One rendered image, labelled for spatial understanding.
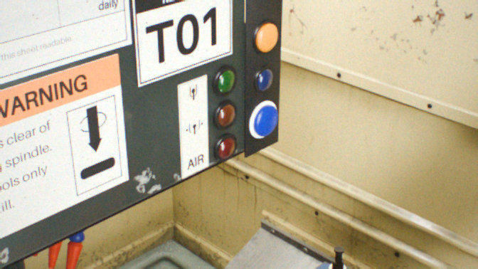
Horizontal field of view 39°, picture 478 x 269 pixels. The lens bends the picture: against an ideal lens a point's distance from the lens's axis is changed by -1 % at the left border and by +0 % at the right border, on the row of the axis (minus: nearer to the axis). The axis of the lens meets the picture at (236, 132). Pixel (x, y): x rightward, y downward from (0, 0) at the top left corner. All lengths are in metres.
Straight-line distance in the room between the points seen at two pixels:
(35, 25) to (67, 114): 0.07
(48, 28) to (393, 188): 1.15
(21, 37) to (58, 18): 0.03
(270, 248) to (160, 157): 1.28
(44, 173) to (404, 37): 0.99
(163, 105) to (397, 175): 1.01
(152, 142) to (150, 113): 0.03
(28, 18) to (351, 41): 1.07
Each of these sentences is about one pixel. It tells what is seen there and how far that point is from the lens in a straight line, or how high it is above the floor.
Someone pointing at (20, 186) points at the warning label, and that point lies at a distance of 0.49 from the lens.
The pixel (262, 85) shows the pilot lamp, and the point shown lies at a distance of 0.61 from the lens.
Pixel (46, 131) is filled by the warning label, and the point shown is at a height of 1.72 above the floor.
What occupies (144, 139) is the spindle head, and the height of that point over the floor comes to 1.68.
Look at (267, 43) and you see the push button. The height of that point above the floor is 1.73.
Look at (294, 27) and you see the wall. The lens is 1.55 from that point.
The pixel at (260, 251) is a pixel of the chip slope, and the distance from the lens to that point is 1.82.
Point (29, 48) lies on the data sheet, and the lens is 0.46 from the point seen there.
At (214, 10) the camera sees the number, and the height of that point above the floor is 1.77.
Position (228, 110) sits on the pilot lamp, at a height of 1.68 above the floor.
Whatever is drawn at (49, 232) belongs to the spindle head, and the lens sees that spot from 0.52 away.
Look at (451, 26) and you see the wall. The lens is 1.32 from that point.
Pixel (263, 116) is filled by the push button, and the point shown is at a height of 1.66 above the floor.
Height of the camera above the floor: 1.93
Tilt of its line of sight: 28 degrees down
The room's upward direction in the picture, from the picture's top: straight up
